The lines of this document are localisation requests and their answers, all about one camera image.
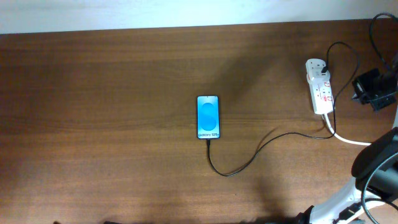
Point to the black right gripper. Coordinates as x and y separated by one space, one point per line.
362 83

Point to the white power strip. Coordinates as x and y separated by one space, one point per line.
321 93

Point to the blue screen Galaxy smartphone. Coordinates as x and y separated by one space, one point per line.
208 117

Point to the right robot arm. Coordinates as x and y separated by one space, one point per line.
374 171

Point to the white USB charger adapter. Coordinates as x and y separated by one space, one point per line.
316 76

